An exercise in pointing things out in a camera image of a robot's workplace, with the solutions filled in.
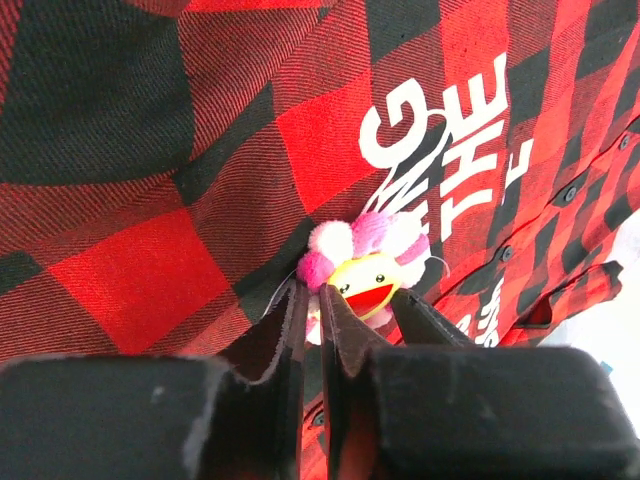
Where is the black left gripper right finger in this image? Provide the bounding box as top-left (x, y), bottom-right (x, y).
top-left (320, 286), bottom-right (639, 479)

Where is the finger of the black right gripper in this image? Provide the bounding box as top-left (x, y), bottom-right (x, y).
top-left (391, 289), bottom-right (475, 347)

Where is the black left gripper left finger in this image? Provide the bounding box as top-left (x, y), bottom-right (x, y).
top-left (1, 281), bottom-right (309, 479)

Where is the pink white flower brooch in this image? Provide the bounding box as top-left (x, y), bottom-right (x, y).
top-left (296, 212), bottom-right (430, 345)

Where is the red black plaid shirt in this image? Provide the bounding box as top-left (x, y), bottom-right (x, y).
top-left (1, 1), bottom-right (639, 479)

